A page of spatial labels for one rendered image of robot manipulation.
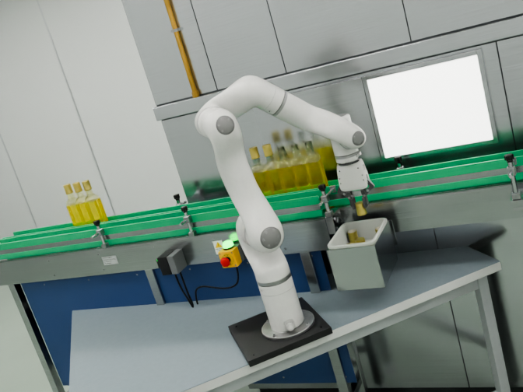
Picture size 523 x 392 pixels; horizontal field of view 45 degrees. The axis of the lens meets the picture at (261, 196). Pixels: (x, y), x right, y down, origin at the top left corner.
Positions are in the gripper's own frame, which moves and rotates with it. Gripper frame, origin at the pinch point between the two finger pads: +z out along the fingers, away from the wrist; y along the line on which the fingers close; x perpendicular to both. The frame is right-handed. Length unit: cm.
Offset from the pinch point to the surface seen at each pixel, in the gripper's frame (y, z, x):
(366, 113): -1.4, -24.8, -29.9
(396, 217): -8.4, 11.8, -11.9
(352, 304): 9.0, 35.2, 8.4
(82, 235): 131, -2, -5
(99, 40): 329, -95, -330
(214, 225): 63, 2, -5
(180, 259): 80, 13, 1
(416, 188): -17.5, 2.5, -13.6
